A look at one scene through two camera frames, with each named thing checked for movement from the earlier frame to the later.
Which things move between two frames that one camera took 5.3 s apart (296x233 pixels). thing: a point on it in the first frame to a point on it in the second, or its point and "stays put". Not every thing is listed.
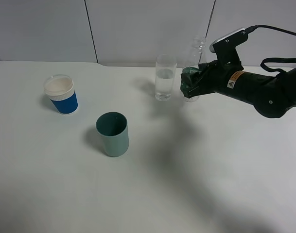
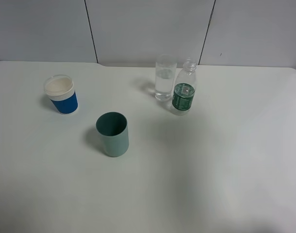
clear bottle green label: [196, 57] to [185, 88]
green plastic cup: [113, 127] stays put
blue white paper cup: [60, 89] stays put
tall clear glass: [165, 68] stays put
